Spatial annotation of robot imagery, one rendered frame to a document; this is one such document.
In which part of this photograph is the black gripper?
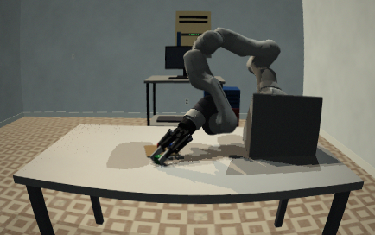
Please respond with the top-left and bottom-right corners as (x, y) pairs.
(150, 118), (196, 164)

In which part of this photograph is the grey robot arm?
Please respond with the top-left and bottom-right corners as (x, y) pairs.
(183, 28), (288, 135)

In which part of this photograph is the green die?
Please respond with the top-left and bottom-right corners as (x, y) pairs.
(154, 155), (161, 164)

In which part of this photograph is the tan flat mat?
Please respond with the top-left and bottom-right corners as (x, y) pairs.
(144, 145), (179, 157)

